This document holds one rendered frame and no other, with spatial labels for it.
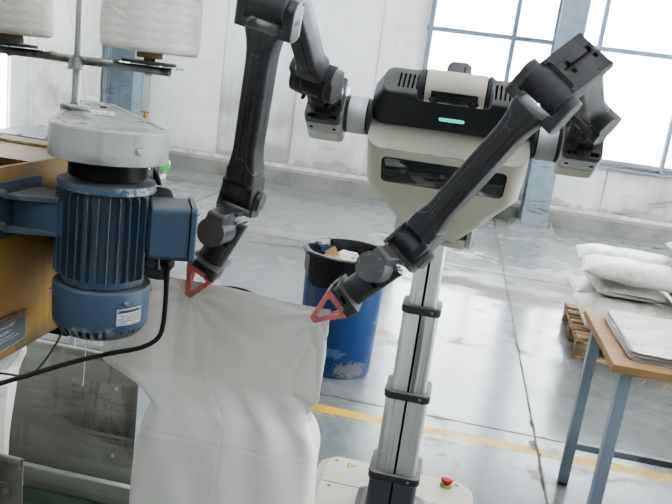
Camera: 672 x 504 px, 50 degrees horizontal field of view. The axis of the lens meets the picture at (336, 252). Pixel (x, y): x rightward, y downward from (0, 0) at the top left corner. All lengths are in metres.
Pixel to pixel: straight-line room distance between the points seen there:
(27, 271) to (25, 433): 1.02
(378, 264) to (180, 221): 0.37
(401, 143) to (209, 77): 8.31
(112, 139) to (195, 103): 8.95
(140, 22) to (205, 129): 8.79
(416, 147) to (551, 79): 0.56
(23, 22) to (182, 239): 0.46
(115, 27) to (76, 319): 0.46
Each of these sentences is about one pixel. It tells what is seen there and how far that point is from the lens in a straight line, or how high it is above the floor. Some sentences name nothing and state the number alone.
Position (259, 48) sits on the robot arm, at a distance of 1.31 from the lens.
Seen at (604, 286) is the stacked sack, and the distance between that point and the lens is 4.82.
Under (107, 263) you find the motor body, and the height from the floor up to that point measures 1.21.
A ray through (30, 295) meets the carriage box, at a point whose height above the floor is 1.11.
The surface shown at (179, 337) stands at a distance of 1.60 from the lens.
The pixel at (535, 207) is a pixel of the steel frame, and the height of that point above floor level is 0.27.
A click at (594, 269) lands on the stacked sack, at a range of 4.71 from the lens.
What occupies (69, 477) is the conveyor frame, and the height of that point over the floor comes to 0.41.
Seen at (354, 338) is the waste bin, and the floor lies 0.23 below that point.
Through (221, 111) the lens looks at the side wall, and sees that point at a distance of 9.92.
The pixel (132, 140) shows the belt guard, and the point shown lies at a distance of 1.10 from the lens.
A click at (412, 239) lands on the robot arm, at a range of 1.38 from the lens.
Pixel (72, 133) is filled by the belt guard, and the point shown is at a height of 1.41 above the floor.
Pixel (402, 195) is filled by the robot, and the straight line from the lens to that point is 1.83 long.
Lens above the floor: 1.54
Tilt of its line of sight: 14 degrees down
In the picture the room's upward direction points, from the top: 8 degrees clockwise
